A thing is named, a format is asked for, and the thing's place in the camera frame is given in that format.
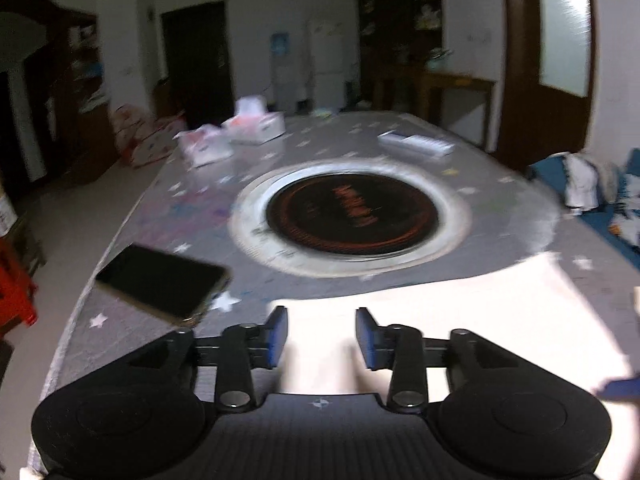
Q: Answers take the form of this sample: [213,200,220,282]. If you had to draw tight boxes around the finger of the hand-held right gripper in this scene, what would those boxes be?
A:
[591,378,640,403]

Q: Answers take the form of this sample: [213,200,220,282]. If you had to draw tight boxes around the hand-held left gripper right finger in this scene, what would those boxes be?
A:
[354,306,521,415]

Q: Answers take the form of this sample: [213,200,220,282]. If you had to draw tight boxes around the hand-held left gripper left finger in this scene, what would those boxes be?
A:
[127,305,291,415]

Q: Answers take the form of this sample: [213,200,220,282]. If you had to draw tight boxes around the cream towel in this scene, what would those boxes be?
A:
[272,249,633,402]

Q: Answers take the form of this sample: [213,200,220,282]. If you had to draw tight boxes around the round black induction cooktop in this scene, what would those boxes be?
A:
[229,157,474,279]

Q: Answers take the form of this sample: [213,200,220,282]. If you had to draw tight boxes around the black smartphone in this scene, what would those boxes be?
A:
[95,242,234,329]

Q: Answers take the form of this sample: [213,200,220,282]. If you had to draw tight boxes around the grey star printed tablecloth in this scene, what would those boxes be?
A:
[20,110,640,480]

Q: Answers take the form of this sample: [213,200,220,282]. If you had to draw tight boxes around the butterfly print cushion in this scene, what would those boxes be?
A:
[607,172,640,248]

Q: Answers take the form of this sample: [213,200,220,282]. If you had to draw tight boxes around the white remote control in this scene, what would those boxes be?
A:
[377,130,456,157]

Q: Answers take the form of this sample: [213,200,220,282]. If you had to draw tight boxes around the large white tissue box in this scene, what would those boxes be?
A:
[221,96,287,145]

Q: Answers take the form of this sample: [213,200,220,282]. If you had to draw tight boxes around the brown grey garment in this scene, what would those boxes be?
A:
[597,160,622,206]

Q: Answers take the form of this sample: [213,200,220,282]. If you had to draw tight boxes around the light grey garment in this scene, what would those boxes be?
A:
[562,152,601,211]

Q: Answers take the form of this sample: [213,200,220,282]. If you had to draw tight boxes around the blue sofa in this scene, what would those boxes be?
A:
[525,147,640,263]

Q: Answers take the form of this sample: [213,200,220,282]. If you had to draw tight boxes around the pink cartoon printed bags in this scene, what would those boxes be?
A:
[112,105,189,167]

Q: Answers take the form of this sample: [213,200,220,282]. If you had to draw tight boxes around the white water dispenser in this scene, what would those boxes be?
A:
[270,32,297,107]

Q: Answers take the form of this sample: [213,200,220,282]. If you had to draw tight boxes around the red plastic stool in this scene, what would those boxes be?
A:
[0,237,39,337]

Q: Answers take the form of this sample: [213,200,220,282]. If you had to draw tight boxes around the brown wooden desk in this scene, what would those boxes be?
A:
[372,65,498,150]

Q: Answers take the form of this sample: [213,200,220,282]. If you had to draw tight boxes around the white refrigerator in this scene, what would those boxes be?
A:
[306,19,347,111]

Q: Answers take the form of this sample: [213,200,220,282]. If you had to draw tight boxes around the dark wooden door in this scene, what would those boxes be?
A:
[160,1,236,117]

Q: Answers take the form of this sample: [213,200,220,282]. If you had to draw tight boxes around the frosted glass wooden door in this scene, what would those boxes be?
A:
[500,0,599,173]

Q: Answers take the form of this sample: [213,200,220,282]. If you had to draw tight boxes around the dark wooden shelf cabinet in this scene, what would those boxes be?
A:
[356,0,445,111]

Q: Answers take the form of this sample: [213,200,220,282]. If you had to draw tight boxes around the dark arched display cabinet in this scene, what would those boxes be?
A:
[0,0,119,187]

